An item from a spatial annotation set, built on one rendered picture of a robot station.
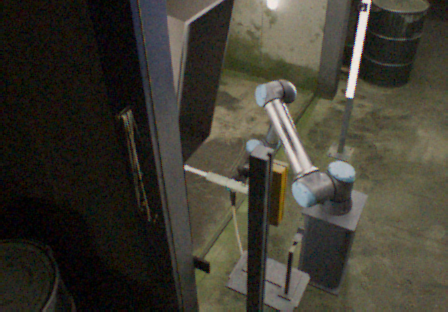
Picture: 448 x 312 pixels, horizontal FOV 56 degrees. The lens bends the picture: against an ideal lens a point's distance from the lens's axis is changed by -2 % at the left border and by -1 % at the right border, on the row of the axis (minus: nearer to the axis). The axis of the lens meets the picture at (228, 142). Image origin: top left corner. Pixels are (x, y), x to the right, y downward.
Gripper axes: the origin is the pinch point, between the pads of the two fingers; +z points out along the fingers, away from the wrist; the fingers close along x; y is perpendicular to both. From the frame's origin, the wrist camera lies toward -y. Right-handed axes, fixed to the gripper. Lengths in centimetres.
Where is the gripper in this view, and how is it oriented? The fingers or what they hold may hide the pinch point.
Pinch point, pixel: (231, 188)
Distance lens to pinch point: 280.2
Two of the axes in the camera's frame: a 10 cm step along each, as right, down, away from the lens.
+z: -4.8, 5.4, -6.9
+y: 0.0, 7.9, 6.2
